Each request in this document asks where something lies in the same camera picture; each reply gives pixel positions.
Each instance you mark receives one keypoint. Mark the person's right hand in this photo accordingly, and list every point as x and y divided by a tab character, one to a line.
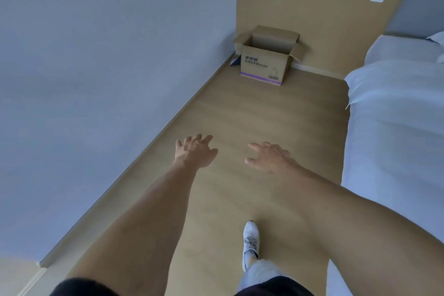
274	162

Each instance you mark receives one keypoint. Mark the person's left hand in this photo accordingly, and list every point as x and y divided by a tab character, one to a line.
196	153

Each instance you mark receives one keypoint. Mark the brown cardboard box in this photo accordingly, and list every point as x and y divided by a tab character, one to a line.
263	63

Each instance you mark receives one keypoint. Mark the person's left forearm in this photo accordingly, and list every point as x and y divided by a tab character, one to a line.
138	230

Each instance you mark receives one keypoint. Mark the person's right forearm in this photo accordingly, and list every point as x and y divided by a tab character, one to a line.
357	226

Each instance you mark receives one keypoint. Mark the person's white left shoe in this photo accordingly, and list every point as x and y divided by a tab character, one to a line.
250	236

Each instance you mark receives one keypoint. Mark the dark flat object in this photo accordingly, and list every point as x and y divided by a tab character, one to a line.
236	61

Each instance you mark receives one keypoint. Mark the light denim shorts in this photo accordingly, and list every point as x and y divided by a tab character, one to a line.
260	271

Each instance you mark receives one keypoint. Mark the white bed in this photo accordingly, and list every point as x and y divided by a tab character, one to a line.
392	125

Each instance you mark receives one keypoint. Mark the black t-shirt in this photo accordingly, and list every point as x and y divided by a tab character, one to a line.
274	287

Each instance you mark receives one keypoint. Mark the white pillow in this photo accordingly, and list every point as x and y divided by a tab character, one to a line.
437	42

